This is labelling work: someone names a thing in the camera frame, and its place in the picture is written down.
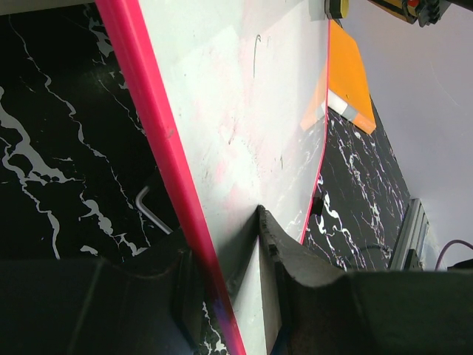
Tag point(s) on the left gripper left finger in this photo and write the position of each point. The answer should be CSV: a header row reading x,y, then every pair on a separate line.
x,y
151,305

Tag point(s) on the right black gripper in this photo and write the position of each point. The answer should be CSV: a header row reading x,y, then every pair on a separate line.
x,y
423,12

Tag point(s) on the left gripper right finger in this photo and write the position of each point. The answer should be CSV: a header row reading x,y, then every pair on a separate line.
x,y
312,307

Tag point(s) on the yellow whiteboard eraser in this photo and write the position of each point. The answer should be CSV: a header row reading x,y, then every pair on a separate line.
x,y
336,9

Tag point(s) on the pink framed whiteboard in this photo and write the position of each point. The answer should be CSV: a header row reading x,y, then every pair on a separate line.
x,y
232,96

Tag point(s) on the orange folder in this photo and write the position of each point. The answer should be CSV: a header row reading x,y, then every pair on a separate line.
x,y
349,93

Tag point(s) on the black marble mat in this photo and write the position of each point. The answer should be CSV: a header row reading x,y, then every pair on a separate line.
x,y
79,179

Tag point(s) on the aluminium front rail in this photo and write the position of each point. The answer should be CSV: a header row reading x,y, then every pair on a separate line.
x,y
408,249

